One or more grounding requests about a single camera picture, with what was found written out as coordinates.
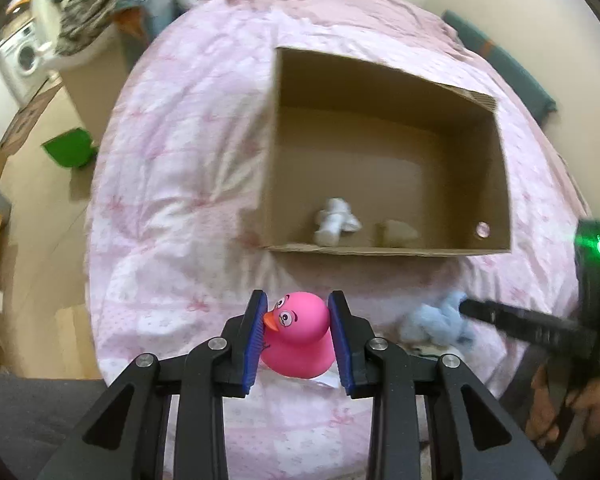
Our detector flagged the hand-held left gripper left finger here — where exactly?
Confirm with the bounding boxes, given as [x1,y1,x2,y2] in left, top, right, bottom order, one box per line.
[35,289,270,480]

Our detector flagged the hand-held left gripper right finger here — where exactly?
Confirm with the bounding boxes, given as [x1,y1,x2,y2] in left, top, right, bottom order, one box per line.
[327,289,561,480]

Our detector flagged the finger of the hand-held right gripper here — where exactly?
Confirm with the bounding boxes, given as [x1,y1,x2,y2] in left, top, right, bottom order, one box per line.
[457,297,588,361]

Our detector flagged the pink rubber duck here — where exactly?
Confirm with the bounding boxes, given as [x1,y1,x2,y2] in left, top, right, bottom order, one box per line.
[259,291,337,380]

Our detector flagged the light blue plush toy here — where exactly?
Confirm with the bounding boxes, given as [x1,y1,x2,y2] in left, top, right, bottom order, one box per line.
[397,290,478,352]

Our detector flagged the beige soft toy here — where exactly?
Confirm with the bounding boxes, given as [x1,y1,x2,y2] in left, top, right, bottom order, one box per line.
[377,219,421,248]

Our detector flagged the white soft toy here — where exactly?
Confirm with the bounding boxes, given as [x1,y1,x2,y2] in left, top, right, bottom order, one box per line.
[314,197,362,246]

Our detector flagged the person's right hand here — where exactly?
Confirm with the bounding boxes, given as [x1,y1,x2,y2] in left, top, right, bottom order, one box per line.
[525,355,600,448]

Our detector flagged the pink patterned duvet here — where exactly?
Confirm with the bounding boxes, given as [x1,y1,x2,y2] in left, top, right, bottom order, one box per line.
[87,0,588,480]

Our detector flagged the dark grey cloth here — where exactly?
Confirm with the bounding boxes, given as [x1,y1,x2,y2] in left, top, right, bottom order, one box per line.
[0,372,112,480]

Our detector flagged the green plastic bin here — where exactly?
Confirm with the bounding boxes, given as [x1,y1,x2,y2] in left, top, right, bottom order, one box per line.
[41,129,99,169]

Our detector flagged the flat brown cardboard box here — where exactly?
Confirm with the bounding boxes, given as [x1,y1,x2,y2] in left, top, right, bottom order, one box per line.
[0,74,63,152]

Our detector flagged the blue plush with orange beak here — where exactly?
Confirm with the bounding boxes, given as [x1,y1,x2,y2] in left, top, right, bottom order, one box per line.
[112,0,197,42]

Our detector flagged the white washing machine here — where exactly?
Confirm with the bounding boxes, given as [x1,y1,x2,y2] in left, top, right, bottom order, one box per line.
[0,25,47,80]

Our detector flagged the zebra print blanket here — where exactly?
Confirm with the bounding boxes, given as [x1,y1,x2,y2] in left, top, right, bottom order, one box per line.
[55,0,241,56]

